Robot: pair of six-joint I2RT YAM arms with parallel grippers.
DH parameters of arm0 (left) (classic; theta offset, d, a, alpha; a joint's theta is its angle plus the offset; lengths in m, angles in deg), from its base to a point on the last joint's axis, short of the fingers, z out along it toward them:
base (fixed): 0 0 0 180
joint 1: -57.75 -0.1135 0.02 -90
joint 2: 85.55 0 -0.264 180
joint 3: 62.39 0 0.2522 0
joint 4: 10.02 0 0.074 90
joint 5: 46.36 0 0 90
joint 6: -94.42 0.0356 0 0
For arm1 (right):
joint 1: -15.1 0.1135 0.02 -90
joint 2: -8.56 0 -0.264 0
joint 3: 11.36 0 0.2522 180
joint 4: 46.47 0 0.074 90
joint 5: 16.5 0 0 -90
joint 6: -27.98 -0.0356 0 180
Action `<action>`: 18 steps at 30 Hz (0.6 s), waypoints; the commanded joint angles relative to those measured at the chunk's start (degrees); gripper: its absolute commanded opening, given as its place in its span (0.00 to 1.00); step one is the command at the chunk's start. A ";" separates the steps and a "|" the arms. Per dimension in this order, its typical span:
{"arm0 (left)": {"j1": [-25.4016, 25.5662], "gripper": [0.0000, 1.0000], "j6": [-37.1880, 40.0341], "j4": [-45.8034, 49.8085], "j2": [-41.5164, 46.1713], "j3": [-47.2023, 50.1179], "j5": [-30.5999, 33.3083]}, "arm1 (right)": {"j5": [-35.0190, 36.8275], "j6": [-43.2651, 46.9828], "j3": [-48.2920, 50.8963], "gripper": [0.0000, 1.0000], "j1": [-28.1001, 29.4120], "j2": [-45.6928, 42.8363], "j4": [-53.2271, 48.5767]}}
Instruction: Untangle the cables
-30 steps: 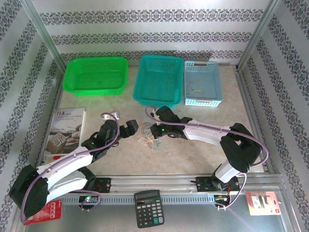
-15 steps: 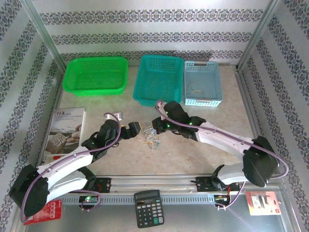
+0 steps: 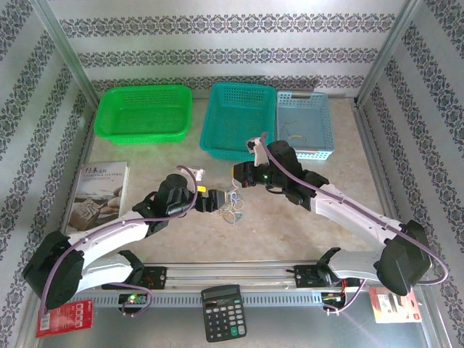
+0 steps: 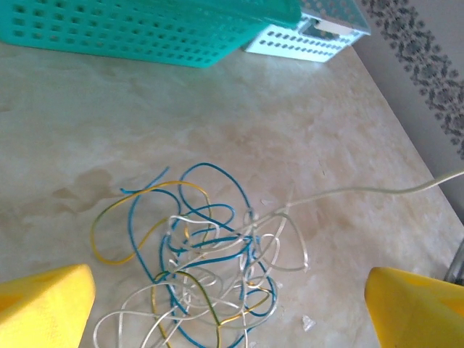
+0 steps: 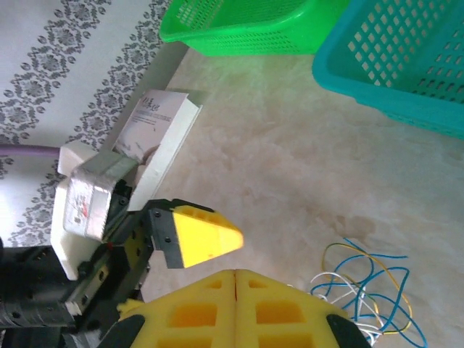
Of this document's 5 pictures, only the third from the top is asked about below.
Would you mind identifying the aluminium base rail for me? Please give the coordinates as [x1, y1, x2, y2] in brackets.
[83, 259, 363, 291]

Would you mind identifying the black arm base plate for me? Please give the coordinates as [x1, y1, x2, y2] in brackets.
[293, 264, 322, 289]
[140, 265, 168, 290]

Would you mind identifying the light blue plastic basket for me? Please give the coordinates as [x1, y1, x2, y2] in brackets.
[275, 90, 335, 162]

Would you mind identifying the teal plastic basket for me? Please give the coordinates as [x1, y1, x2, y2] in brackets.
[199, 81, 277, 163]

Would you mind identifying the grey slotted cable duct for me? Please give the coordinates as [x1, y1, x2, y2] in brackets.
[88, 291, 327, 308]

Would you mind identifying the aluminium table side rail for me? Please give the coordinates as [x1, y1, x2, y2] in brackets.
[56, 104, 101, 262]
[353, 103, 405, 225]

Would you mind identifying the aluminium frame post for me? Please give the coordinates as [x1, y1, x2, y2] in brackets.
[355, 0, 425, 108]
[30, 0, 102, 109]

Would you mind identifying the small circuit board with wires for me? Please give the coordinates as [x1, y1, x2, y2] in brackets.
[321, 289, 347, 305]

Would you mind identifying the book with stone cover photo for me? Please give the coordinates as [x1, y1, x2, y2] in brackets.
[65, 161, 131, 235]

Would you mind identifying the small circuit board with LED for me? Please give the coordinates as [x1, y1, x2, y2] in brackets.
[118, 292, 150, 306]

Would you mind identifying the green plastic basket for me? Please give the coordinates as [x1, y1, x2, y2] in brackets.
[93, 84, 193, 145]

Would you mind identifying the white and red retail package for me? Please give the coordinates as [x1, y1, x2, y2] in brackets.
[368, 286, 423, 324]

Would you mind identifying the black desk calculator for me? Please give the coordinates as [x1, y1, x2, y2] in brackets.
[200, 284, 248, 344]

